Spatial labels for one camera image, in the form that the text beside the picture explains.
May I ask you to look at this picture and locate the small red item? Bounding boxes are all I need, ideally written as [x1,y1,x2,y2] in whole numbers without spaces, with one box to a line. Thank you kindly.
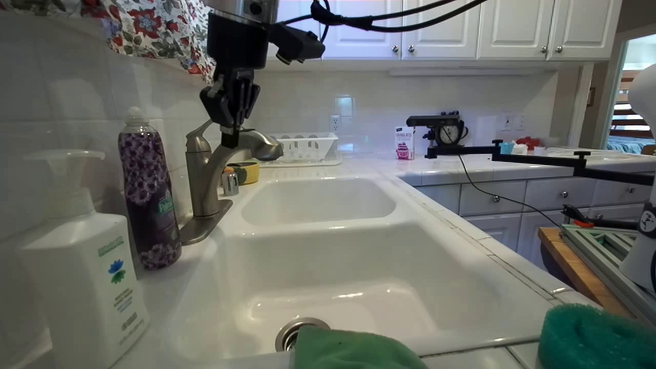
[517,136,545,153]

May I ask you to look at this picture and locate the white upper cabinet door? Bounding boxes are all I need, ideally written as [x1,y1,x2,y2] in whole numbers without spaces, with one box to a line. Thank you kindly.
[545,0,625,64]
[321,0,405,62]
[475,0,558,64]
[399,0,481,64]

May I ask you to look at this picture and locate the floral patterned curtain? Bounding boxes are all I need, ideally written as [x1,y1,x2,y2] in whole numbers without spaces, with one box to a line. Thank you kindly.
[0,0,217,84]

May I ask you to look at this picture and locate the green cloth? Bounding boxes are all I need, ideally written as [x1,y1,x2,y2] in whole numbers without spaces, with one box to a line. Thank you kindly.
[536,304,656,369]
[292,327,430,369]

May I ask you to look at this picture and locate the white plastic basket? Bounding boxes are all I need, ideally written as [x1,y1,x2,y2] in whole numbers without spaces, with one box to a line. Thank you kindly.
[268,132,341,167]

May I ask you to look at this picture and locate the small pink white bottle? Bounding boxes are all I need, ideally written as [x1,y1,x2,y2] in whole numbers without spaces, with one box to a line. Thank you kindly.
[394,125,418,162]

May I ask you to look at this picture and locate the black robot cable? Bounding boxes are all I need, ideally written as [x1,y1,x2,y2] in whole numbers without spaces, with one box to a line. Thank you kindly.
[307,0,488,35]

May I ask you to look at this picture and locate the white device with black marks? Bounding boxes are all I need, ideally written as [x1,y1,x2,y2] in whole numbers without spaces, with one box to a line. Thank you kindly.
[617,200,656,293]

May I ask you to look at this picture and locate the white soap pump dispenser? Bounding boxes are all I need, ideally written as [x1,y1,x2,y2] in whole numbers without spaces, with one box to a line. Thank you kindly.
[19,147,152,369]

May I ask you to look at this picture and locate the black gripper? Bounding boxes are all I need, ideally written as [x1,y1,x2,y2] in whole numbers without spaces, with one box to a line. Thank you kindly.
[198,13,271,149]

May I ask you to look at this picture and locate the metal sink drain strainer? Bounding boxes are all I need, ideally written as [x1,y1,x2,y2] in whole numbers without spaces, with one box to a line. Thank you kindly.
[273,315,332,355]

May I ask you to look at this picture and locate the white double basin sink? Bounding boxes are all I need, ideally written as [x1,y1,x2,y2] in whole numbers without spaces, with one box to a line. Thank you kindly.
[115,173,596,369]

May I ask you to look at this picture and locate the staircase steps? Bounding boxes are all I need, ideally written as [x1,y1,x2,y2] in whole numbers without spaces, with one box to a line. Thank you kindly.
[606,101,656,157]

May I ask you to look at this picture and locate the thin black camera cable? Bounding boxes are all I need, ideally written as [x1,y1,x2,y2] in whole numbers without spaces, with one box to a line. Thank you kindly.
[455,151,570,229]

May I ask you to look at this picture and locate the wooden board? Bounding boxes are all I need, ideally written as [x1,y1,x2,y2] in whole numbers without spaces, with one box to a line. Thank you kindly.
[536,224,631,317]

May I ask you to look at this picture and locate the yellow cup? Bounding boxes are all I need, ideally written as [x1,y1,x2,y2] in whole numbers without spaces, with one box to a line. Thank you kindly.
[228,158,263,186]

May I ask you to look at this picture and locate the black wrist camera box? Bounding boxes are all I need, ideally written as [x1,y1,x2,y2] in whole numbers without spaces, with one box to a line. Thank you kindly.
[266,23,327,68]

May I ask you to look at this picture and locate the purple floral spray bottle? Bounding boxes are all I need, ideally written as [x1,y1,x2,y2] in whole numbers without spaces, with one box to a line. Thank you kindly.
[117,107,185,271]

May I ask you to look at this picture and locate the brushed metal kitchen faucet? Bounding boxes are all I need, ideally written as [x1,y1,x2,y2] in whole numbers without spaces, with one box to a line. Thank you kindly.
[179,119,284,246]

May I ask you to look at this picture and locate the grey metal frame rail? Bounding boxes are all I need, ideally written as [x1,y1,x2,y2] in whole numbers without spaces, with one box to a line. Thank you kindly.
[560,222,656,325]

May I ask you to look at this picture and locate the black camera on mount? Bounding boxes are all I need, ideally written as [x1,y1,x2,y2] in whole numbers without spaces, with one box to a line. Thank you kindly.
[403,111,471,149]

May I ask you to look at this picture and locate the small chrome sink fitting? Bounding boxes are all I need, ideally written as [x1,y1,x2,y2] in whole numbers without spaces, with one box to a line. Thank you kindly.
[217,167,241,200]

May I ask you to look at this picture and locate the white lower cabinet drawers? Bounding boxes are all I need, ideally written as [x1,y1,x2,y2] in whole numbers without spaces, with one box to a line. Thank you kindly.
[413,176,656,271]

